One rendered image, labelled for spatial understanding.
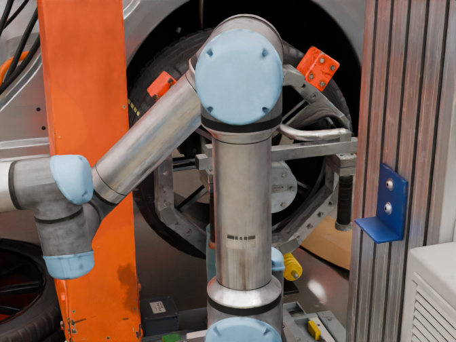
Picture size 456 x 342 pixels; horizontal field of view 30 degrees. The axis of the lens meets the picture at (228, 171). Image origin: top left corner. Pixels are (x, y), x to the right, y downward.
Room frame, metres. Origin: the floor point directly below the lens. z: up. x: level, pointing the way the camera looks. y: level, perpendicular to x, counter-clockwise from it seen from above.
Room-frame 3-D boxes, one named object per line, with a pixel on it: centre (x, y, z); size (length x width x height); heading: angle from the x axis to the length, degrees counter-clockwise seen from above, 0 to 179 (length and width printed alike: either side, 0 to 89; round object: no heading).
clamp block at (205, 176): (1.91, 0.04, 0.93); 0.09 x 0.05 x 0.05; 17
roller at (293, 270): (2.29, -0.15, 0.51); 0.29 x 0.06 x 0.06; 17
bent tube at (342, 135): (2.07, -0.20, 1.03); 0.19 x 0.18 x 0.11; 17
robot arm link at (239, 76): (1.15, -0.02, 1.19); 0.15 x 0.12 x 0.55; 175
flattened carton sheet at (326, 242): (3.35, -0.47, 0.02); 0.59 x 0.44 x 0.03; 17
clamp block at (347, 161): (2.01, -0.29, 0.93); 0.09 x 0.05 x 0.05; 17
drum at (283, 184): (2.09, -0.09, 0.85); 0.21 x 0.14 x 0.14; 17
